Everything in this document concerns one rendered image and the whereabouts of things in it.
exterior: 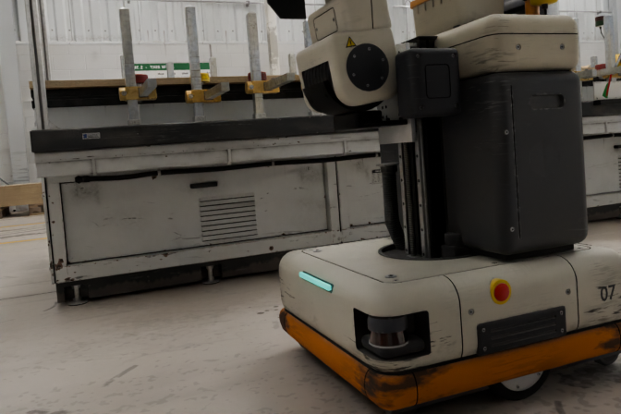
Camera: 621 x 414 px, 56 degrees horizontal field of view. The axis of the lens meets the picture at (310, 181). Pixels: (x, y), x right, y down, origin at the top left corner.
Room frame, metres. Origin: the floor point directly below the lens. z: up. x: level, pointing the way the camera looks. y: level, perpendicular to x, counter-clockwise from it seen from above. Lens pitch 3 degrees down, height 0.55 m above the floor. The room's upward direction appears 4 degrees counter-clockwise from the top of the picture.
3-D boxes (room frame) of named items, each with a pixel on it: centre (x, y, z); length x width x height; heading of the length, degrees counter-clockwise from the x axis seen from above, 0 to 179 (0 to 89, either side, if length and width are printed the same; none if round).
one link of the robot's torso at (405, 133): (1.35, -0.17, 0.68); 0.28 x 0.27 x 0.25; 21
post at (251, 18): (2.43, 0.19, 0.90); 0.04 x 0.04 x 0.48; 22
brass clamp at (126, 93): (2.26, 0.64, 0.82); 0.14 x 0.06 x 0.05; 112
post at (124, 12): (2.25, 0.66, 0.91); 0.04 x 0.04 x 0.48; 22
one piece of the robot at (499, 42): (1.50, -0.39, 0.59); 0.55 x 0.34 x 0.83; 21
